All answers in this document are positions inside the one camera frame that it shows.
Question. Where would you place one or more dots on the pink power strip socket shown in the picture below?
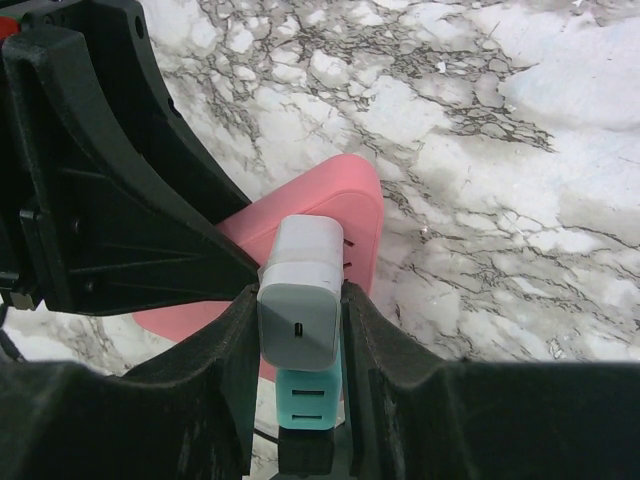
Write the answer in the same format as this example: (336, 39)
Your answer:
(345, 188)

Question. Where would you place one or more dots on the white usb charger plug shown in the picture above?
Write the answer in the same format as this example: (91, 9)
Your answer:
(299, 297)

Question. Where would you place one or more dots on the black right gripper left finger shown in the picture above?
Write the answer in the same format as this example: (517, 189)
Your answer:
(187, 413)

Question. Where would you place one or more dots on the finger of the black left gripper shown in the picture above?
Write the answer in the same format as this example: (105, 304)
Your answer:
(102, 194)

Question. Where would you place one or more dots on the black adapter with cord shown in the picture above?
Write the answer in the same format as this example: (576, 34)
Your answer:
(302, 453)

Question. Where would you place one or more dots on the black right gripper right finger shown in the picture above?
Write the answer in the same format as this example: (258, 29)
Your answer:
(414, 415)

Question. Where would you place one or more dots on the teal usb charger plug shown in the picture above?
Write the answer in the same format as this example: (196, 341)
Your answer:
(309, 400)

